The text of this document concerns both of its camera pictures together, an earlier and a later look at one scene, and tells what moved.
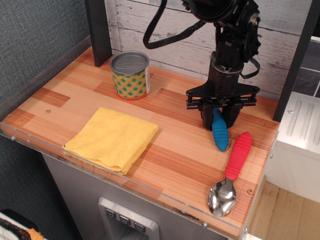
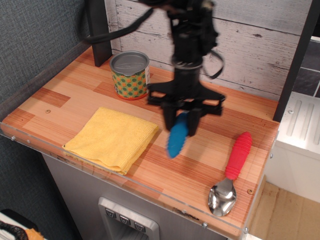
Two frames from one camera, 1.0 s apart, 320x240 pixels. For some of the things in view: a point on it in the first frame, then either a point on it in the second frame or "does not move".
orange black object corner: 14,226 does not move
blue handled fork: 220,130 → 177,136
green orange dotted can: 131,76 does not move
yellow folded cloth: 110,140 does not move
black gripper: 223,89 → 186,92
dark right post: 310,24 does not move
